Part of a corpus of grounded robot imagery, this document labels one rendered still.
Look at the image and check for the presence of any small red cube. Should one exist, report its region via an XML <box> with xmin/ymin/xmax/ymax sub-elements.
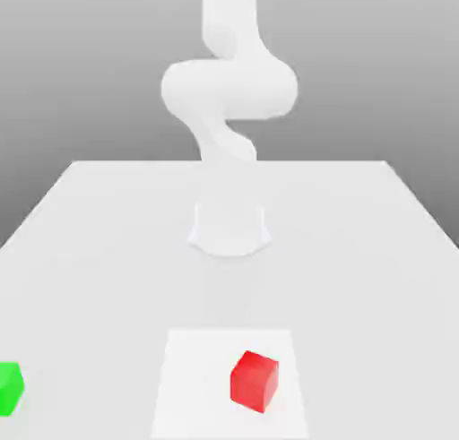
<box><xmin>229</xmin><ymin>349</ymin><xmax>280</xmax><ymax>415</ymax></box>

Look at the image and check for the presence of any small green cube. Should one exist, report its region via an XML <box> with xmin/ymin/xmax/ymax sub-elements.
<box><xmin>0</xmin><ymin>361</ymin><xmax>26</xmax><ymax>418</ymax></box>

